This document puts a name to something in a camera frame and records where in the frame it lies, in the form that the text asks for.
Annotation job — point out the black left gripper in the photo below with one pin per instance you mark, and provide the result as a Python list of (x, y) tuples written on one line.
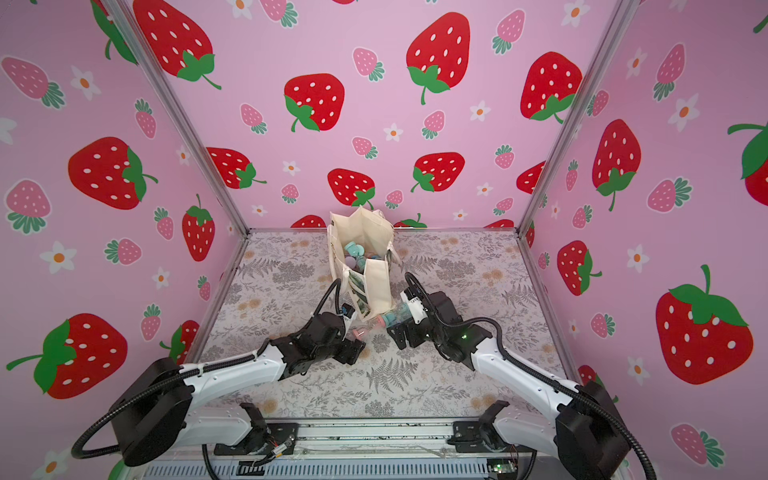
[(355, 346)]

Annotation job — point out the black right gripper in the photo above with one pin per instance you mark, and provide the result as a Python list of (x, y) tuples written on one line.
[(402, 334)]

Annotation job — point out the teal hourglass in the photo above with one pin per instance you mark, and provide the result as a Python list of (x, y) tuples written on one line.
[(354, 249)]

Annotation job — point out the canvas tote bag floral print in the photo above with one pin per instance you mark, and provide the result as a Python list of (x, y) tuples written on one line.
[(365, 279)]

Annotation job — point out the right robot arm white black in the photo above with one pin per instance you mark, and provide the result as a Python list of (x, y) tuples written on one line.
[(581, 424)]

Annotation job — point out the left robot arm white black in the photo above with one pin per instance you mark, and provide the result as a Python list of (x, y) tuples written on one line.
[(168, 406)]

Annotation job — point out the teal hourglass number five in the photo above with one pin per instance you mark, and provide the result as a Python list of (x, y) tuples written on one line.
[(396, 315)]

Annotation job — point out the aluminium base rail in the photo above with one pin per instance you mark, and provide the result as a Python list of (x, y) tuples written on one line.
[(375, 448)]

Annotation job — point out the aluminium corner frame post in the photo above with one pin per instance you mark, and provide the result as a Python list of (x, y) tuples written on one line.
[(615, 30)]

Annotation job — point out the left aluminium corner post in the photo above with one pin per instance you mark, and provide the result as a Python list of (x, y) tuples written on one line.
[(129, 28)]

